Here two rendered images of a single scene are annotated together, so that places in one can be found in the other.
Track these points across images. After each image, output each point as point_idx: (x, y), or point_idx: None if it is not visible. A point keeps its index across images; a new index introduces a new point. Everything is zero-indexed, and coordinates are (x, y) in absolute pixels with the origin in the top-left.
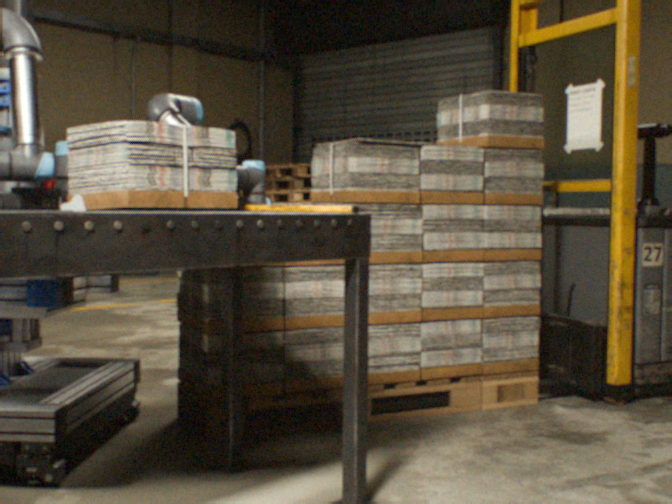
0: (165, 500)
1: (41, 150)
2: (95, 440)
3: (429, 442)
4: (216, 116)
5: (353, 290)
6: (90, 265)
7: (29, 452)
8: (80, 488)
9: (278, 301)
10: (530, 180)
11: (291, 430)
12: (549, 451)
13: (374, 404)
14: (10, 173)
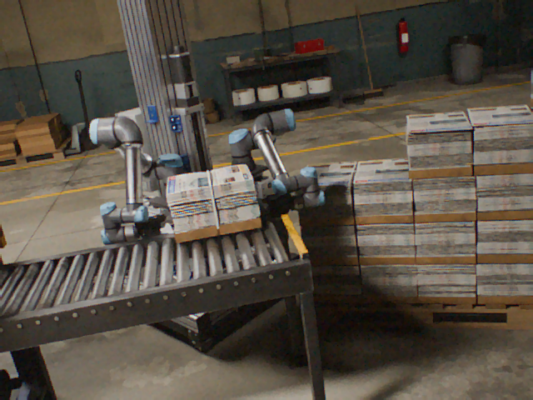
0: (238, 384)
1: (136, 206)
2: (261, 307)
3: (447, 367)
4: None
5: (301, 311)
6: (82, 332)
7: (191, 334)
8: (214, 357)
9: (352, 247)
10: None
11: (370, 325)
12: None
13: (436, 315)
14: (122, 221)
